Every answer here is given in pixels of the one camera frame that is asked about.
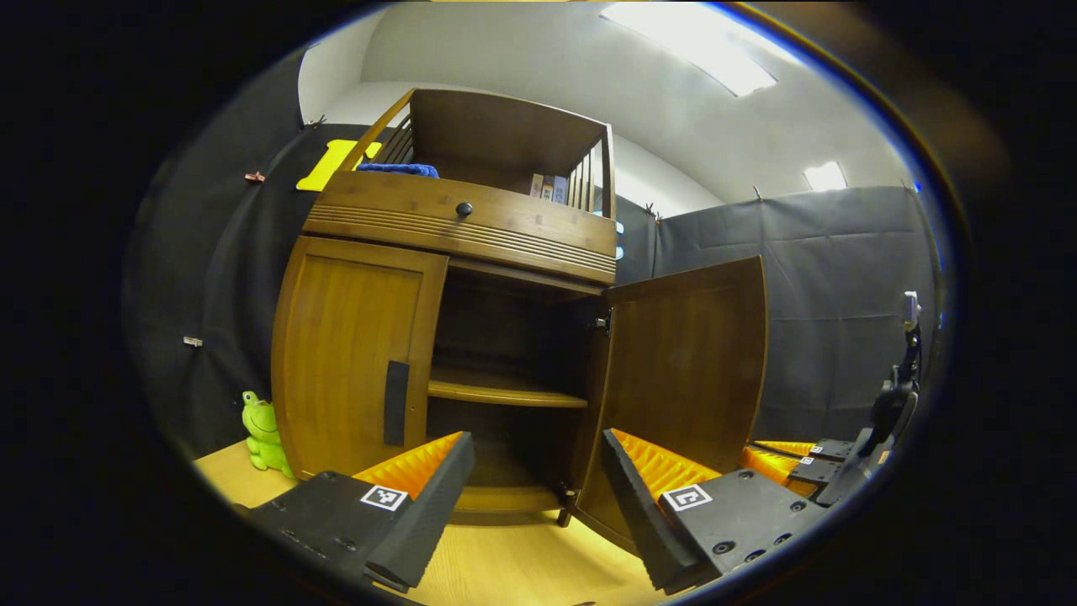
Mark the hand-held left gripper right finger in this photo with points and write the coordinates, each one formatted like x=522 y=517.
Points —
x=639 y=522

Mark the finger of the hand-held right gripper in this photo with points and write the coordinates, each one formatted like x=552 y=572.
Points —
x=778 y=471
x=829 y=450

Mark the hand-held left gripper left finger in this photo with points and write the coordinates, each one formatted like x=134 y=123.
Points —
x=429 y=513

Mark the wooden cabinet door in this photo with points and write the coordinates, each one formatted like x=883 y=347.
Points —
x=345 y=353
x=681 y=370

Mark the wooden double-door shoe cabinet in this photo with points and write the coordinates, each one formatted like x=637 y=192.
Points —
x=505 y=126

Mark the wooden inner cabinet shelf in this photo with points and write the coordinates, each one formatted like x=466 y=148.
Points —
x=496 y=391

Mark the black backdrop cloth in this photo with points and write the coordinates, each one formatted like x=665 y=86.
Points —
x=219 y=278
x=824 y=278

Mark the green frog plush toy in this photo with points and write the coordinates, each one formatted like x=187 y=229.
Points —
x=262 y=433

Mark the wooden drawer with black knob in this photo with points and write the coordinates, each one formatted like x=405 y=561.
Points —
x=395 y=202

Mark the blue folded cloth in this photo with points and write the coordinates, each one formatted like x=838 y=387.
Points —
x=400 y=169

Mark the black clip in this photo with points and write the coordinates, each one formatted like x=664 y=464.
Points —
x=315 y=123

